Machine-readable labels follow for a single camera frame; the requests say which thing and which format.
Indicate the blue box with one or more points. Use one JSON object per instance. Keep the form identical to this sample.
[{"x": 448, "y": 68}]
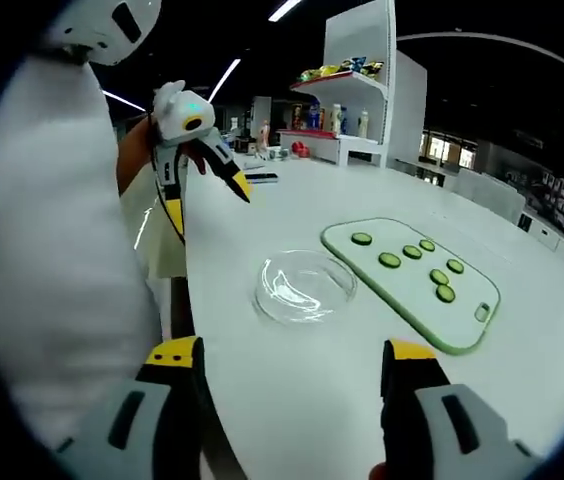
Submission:
[{"x": 315, "y": 117}]

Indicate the person's left hand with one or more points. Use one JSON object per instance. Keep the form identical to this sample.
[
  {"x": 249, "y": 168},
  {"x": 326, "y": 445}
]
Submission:
[{"x": 198, "y": 160}]

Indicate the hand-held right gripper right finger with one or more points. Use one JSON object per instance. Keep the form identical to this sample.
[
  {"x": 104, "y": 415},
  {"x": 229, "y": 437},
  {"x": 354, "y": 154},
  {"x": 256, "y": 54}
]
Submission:
[{"x": 427, "y": 420}]

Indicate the ceiling light strip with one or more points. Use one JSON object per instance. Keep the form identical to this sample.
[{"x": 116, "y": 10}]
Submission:
[
  {"x": 284, "y": 9},
  {"x": 124, "y": 101},
  {"x": 224, "y": 80}
]

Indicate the white cabinet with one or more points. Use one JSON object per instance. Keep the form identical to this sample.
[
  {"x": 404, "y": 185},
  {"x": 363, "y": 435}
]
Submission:
[{"x": 261, "y": 115}]

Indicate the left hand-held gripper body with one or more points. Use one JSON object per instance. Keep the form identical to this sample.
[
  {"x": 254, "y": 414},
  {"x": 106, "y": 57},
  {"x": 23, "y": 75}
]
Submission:
[{"x": 177, "y": 115}]

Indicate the row of snack packets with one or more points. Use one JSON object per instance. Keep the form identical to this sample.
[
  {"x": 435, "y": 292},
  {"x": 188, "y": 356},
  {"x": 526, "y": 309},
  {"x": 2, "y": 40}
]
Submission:
[{"x": 342, "y": 69}]

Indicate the red round fruit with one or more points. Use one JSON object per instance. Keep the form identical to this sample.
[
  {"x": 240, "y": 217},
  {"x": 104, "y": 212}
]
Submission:
[{"x": 301, "y": 149}]

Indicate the white display shelf unit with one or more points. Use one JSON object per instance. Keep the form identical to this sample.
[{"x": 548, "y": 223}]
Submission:
[{"x": 362, "y": 40}]

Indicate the dark snack canister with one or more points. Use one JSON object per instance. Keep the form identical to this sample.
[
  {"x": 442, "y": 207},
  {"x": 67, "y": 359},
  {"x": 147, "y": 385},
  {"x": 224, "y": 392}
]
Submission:
[{"x": 299, "y": 117}]

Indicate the clear glass bowl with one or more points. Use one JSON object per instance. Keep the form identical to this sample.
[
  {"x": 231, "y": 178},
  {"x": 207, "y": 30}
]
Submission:
[{"x": 307, "y": 275}]

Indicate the white bottle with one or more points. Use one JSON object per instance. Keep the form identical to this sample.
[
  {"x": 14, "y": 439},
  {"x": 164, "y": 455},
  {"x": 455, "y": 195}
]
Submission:
[
  {"x": 364, "y": 124},
  {"x": 337, "y": 120}
]

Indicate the person's right hand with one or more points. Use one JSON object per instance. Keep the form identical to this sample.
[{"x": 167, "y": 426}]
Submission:
[{"x": 378, "y": 472}]

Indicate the flat black device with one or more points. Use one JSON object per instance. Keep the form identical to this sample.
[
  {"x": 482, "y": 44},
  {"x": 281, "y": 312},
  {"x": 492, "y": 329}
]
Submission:
[{"x": 262, "y": 177}]

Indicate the white green-edged cutting board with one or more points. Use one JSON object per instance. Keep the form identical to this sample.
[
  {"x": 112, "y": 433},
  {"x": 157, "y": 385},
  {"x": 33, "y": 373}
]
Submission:
[{"x": 412, "y": 310}]

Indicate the white chest-worn device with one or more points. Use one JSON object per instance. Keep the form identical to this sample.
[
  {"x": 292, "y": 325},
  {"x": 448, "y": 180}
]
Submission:
[{"x": 107, "y": 30}]

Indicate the clear glass petri dish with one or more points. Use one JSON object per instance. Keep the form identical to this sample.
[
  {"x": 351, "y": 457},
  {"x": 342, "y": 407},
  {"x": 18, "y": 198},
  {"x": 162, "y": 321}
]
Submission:
[{"x": 307, "y": 307}]

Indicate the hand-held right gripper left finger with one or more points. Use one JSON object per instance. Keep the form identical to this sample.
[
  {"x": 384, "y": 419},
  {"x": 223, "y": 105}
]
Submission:
[{"x": 152, "y": 425}]

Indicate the group of cucumber slices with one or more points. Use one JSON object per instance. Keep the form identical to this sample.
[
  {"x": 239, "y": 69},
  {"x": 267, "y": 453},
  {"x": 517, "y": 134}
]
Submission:
[{"x": 390, "y": 259}]

